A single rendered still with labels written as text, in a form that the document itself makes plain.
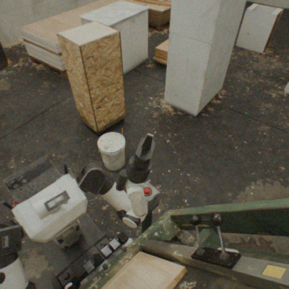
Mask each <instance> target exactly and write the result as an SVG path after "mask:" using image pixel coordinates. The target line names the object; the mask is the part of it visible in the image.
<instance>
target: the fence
mask: <svg viewBox="0 0 289 289"><path fill-rule="evenodd" d="M141 246H142V248H143V249H144V251H146V252H149V253H153V254H155V255H159V256H162V257H166V258H168V259H171V260H173V261H176V262H180V263H183V264H186V265H190V266H193V267H196V268H199V269H203V270H206V271H208V272H212V273H214V274H217V275H220V276H223V277H226V278H230V279H233V280H236V281H240V282H243V283H246V284H248V285H250V286H254V287H257V288H260V289H289V264H282V263H278V262H272V261H265V260H260V259H253V258H250V257H243V256H242V257H241V258H240V259H239V261H237V263H236V264H235V266H234V267H233V268H232V269H228V268H224V267H221V266H217V265H213V264H208V263H206V262H204V261H199V260H195V259H192V257H190V256H191V255H192V254H193V253H194V252H195V250H196V249H197V248H195V247H189V246H183V245H179V244H172V243H166V242H160V241H155V240H149V239H147V240H145V241H144V242H143V243H142V244H141ZM268 264H269V265H274V266H277V267H281V268H286V271H285V272H284V273H283V275H282V277H281V279H278V278H273V277H270V276H267V275H264V274H262V273H263V271H264V269H265V268H266V267H267V265H268Z"/></svg>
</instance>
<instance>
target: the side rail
mask: <svg viewBox="0 0 289 289"><path fill-rule="evenodd" d="M213 213H219V214H220V215H221V216H222V217H223V219H224V221H223V223H222V225H221V226H220V228H221V232H222V233H240V234H258V235H276V236H286V237H289V196H288V197H281V198H270V199H265V200H254V201H248V202H237V203H226V204H220V205H209V206H203V207H192V208H181V209H176V210H175V211H174V212H173V213H172V214H171V215H170V216H171V218H173V219H174V222H175V223H176V224H177V226H178V227H179V229H180V230H184V231H195V226H194V225H192V224H191V223H190V216H191V215H193V214H196V215H198V216H199V217H200V219H201V222H200V224H199V225H197V226H198V229H199V230H198V231H202V230H203V229H213V230H214V231H215V232H218V230H217V227H216V226H214V225H212V223H211V215H212V214H213Z"/></svg>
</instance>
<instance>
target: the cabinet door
mask: <svg viewBox="0 0 289 289"><path fill-rule="evenodd" d="M186 273H187V269H186V268H185V267H184V266H180V265H178V264H175V263H172V262H169V261H166V260H164V259H161V258H159V257H155V256H152V255H149V254H146V253H143V252H138V253H137V254H136V255H135V256H134V257H133V258H132V260H130V261H129V262H128V263H127V264H126V265H125V266H124V267H123V268H122V269H120V270H119V272H118V273H117V274H116V275H115V276H114V277H113V278H111V279H110V280H109V281H108V282H107V283H106V284H105V285H104V286H103V287H102V288H101V289H173V288H174V287H175V286H176V285H177V283H178V282H179V281H180V280H181V278H182V277H184V275H185V274H186Z"/></svg>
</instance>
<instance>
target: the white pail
mask: <svg viewBox="0 0 289 289"><path fill-rule="evenodd" d="M121 130H122V128H121ZM124 147H125V139H124V137H123V133H122V135H121V134H120V133H114V132H111V133H106V134H104V135H102V136H101V137H100V138H99V139H98V148H99V150H100V151H101V155H102V157H103V161H104V164H105V167H106V168H107V169H108V170H111V171H116V170H120V169H121V168H122V167H123V166H124V163H125V158H124V155H125V151H124Z"/></svg>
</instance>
